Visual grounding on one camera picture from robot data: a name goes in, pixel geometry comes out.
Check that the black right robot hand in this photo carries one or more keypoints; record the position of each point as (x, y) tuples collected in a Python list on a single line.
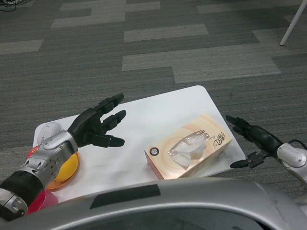
[(263, 139)]

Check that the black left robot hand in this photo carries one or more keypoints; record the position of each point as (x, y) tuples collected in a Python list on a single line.
[(86, 124)]

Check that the beige tissue box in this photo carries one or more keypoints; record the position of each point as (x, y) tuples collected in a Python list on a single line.
[(168, 148)]

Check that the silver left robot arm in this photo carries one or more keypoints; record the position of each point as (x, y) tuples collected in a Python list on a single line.
[(48, 153)]

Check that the white computer mouse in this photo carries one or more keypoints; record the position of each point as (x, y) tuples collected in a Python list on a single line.
[(49, 129)]

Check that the yellow toy fruit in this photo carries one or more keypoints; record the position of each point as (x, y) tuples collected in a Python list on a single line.
[(68, 170)]

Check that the red apple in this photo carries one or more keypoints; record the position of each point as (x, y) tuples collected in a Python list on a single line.
[(32, 151)]

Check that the orange plastic plate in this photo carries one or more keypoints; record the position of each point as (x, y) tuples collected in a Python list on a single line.
[(54, 186)]

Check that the pink plate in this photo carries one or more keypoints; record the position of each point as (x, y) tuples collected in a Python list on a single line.
[(45, 201)]

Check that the silver robot chest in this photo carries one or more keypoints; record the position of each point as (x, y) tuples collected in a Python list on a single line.
[(192, 198)]

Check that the white table leg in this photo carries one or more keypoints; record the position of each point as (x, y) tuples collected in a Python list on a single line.
[(292, 24)]

